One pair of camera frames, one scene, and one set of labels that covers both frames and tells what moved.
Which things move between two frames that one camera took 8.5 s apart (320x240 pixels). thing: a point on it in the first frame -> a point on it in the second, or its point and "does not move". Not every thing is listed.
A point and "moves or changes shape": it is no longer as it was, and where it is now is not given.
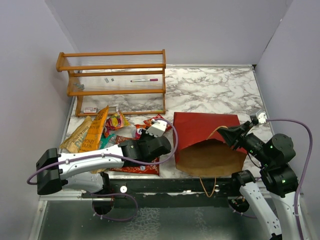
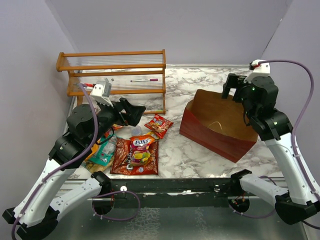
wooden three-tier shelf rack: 114,73 does not move
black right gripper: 237,134 -> 235,81
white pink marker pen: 150,80 does not move
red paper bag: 200,150 moves or changes shape
